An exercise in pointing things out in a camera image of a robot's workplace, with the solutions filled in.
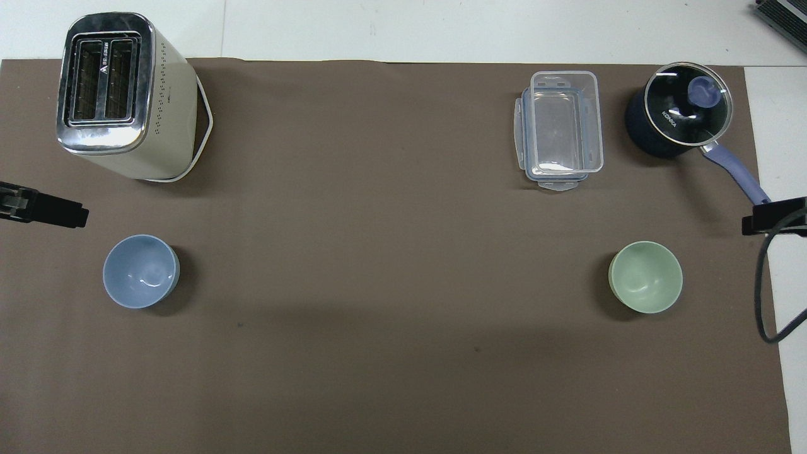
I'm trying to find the green bowl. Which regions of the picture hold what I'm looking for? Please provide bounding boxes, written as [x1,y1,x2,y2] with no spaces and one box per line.
[608,241,683,314]

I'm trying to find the blue bowl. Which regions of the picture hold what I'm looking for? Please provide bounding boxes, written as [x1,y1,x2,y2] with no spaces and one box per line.
[103,235,181,310]

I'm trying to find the clear plastic container lid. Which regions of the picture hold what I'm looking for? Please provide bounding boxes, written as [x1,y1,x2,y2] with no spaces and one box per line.
[513,87,591,192]

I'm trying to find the clear plastic food container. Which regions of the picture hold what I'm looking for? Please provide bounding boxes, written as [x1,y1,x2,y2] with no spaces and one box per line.
[529,70,605,175]

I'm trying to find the dark blue saucepan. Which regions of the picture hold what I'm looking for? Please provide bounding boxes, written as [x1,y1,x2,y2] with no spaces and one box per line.
[625,62,772,207]

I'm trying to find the cream and chrome toaster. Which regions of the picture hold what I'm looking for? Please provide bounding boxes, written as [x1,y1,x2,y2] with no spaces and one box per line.
[55,12,214,184]

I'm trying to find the glass pot lid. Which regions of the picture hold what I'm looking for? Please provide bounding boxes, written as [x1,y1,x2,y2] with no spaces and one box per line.
[644,62,734,148]

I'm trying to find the dark grey ribbed device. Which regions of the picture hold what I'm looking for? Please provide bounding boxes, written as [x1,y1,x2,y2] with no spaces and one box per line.
[754,0,807,37]

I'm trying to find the black cable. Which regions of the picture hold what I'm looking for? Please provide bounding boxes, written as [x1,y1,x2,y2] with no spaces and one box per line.
[754,208,807,345]

